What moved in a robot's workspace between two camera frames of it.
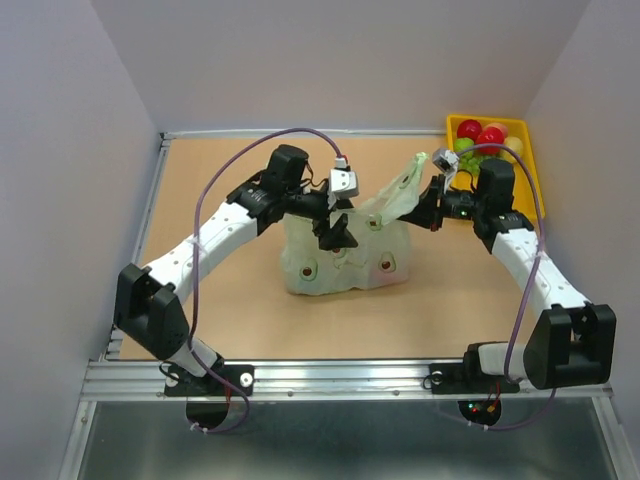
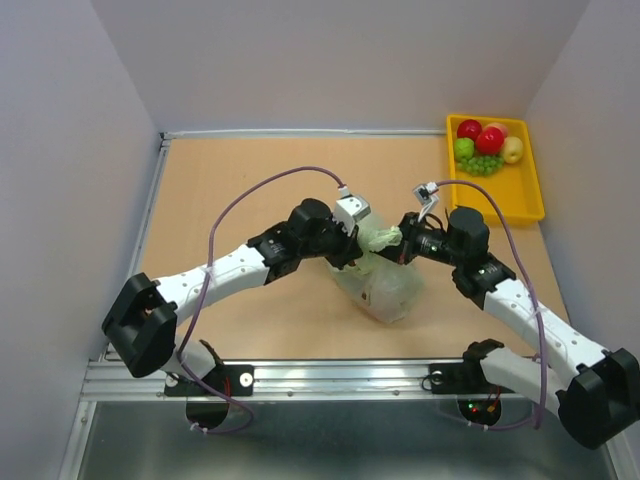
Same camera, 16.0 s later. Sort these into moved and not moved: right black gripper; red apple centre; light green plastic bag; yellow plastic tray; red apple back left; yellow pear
Moved: right black gripper; light green plastic bag
Not moved: yellow pear; yellow plastic tray; red apple centre; red apple back left
